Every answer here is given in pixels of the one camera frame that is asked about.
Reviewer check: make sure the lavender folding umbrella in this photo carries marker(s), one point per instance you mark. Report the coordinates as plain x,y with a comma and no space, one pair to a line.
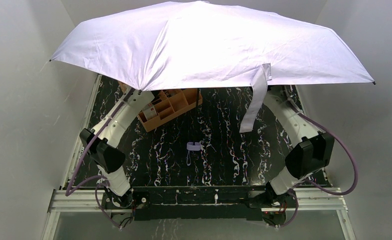
197,44

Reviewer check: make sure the small white red box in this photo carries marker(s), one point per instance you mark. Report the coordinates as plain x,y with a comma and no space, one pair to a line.
149,111

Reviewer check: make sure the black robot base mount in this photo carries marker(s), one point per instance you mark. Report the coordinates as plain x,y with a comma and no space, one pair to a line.
253,203

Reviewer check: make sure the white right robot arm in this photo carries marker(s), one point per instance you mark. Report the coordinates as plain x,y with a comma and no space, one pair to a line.
311,147

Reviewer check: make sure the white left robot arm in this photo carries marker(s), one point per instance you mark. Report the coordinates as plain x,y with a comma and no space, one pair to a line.
106,135

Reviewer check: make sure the orange plastic desk organizer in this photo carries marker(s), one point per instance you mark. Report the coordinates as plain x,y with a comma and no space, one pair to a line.
169,105

